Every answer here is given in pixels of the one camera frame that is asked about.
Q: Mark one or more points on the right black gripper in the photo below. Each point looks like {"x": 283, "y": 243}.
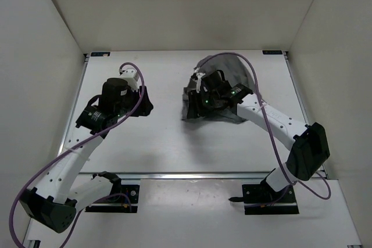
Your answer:
{"x": 196, "y": 110}

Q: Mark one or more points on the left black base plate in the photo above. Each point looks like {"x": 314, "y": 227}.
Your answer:
{"x": 127, "y": 204}

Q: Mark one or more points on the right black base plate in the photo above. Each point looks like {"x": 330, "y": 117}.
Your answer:
{"x": 258, "y": 200}

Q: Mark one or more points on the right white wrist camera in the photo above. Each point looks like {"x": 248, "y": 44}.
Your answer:
{"x": 198, "y": 74}

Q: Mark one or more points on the blue table sticker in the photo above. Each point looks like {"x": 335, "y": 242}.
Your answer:
{"x": 272, "y": 52}
{"x": 100, "y": 54}

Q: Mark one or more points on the left blue table sticker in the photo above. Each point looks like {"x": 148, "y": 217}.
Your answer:
{"x": 100, "y": 54}

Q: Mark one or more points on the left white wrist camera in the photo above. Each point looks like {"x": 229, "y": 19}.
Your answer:
{"x": 131, "y": 77}

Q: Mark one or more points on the grey pleated skirt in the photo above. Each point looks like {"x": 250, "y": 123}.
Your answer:
{"x": 237, "y": 75}

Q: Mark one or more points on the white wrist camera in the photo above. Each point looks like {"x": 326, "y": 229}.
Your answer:
{"x": 131, "y": 77}
{"x": 198, "y": 74}

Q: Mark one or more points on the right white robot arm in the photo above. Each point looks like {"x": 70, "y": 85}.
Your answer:
{"x": 307, "y": 144}

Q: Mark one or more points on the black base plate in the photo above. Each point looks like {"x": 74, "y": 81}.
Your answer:
{"x": 127, "y": 204}
{"x": 258, "y": 200}

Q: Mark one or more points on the right blue table sticker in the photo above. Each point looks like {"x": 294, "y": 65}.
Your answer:
{"x": 272, "y": 52}

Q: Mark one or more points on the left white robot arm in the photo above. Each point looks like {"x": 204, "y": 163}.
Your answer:
{"x": 53, "y": 201}

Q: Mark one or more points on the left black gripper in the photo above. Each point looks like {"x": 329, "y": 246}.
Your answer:
{"x": 146, "y": 104}

